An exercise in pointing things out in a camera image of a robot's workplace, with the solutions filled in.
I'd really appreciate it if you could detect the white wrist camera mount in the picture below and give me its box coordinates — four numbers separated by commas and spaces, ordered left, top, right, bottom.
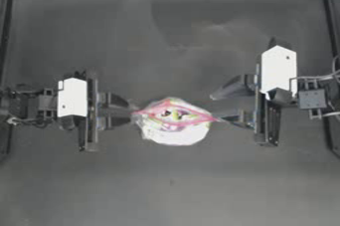
57, 77, 90, 118
259, 44, 299, 101

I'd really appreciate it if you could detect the clear bag with pink zip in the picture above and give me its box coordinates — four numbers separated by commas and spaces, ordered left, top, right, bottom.
133, 96, 219, 147

